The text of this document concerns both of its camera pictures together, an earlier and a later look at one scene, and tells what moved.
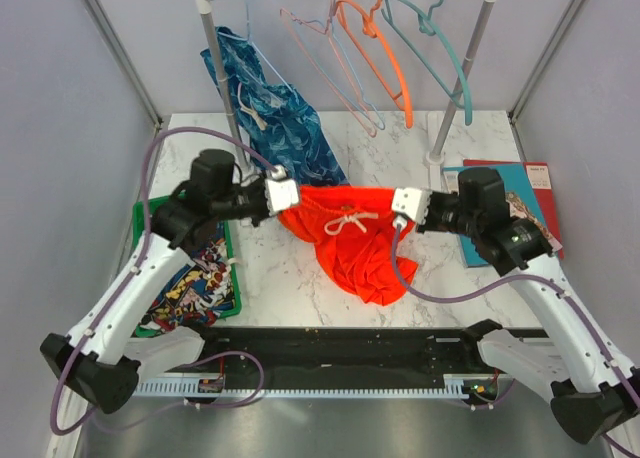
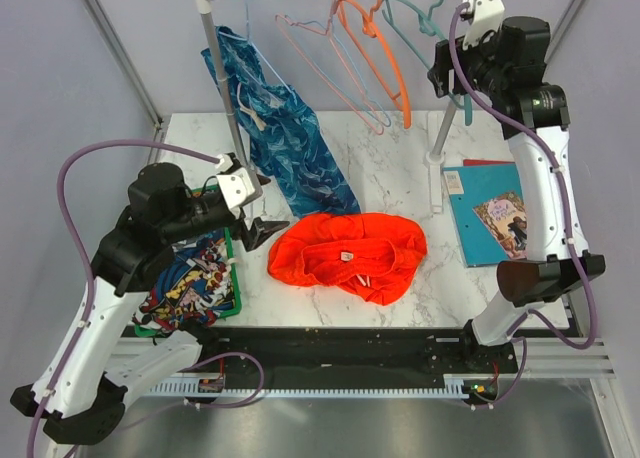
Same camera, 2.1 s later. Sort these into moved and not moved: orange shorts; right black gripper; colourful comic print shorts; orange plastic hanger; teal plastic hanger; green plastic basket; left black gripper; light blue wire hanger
Moved: right black gripper; orange shorts; left black gripper
Not moved: light blue wire hanger; teal plastic hanger; green plastic basket; orange plastic hanger; colourful comic print shorts
